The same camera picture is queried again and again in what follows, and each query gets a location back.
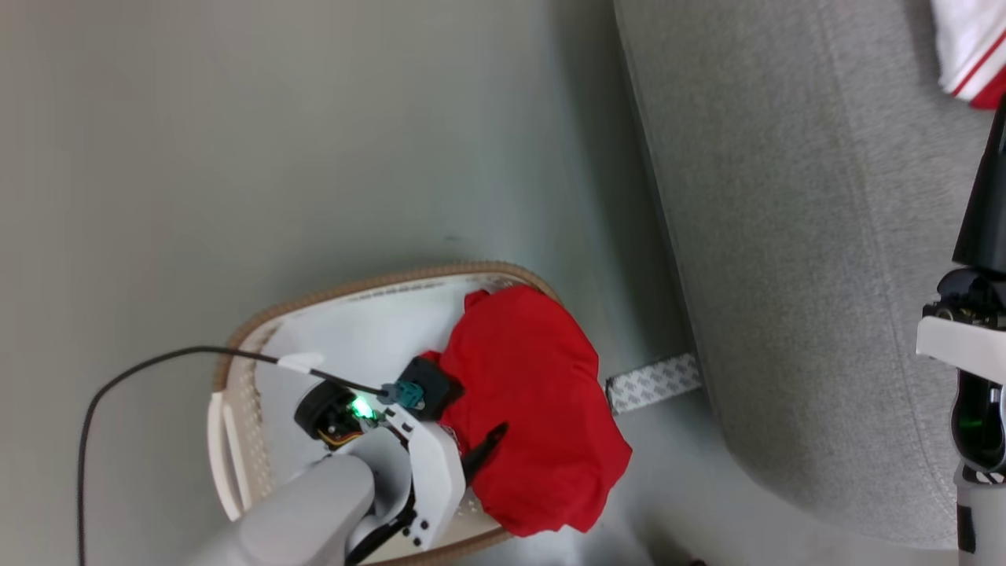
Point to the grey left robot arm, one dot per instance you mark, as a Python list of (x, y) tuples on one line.
[(299, 519)]

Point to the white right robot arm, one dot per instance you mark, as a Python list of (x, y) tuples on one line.
[(986, 519)]

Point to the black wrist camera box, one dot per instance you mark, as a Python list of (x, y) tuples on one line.
[(428, 384)]

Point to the patterned white tape strip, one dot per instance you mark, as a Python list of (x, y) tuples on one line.
[(652, 383)]

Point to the grey fabric sofa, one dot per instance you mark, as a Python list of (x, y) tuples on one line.
[(794, 236)]

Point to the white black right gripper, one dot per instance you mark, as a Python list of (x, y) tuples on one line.
[(978, 346)]

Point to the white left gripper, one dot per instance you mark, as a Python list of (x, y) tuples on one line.
[(436, 479)]

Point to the white perforated laundry basket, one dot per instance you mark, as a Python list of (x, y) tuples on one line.
[(236, 409)]

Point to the white garment with red stripes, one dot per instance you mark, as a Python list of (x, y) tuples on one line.
[(971, 47)]

